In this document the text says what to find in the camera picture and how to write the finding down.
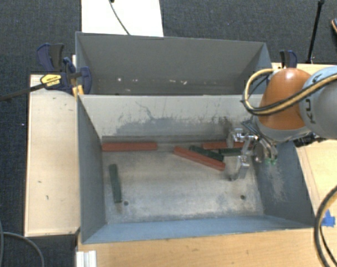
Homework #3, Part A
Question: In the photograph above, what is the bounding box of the grey metal bin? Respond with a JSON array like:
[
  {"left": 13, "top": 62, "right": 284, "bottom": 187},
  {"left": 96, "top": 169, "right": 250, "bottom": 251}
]
[{"left": 75, "top": 31, "right": 317, "bottom": 245}]

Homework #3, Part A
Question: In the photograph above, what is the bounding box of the pale wood board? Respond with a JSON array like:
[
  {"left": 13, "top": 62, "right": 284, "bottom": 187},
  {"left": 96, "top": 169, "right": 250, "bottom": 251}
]
[{"left": 23, "top": 73, "right": 82, "bottom": 238}]

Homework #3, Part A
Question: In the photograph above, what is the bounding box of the black cylinder on white bracket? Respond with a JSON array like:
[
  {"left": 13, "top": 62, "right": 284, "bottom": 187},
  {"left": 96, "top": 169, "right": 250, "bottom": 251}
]
[{"left": 293, "top": 132, "right": 326, "bottom": 148}]

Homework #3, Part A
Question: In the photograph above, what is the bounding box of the red-brown flat block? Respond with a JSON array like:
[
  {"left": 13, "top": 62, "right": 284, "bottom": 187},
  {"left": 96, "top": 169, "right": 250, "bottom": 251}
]
[
  {"left": 201, "top": 140, "right": 231, "bottom": 151},
  {"left": 172, "top": 145, "right": 226, "bottom": 172},
  {"left": 101, "top": 141, "right": 159, "bottom": 153}
]

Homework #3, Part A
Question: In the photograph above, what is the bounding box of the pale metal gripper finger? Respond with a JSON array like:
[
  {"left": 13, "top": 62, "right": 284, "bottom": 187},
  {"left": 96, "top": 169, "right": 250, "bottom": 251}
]
[
  {"left": 226, "top": 127, "right": 254, "bottom": 150},
  {"left": 231, "top": 154, "right": 251, "bottom": 181}
]

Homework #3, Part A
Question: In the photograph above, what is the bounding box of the dark green flat block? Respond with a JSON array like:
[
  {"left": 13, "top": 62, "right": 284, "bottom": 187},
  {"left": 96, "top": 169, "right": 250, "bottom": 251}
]
[
  {"left": 188, "top": 145, "right": 225, "bottom": 162},
  {"left": 218, "top": 147, "right": 245, "bottom": 157},
  {"left": 107, "top": 163, "right": 124, "bottom": 204}
]

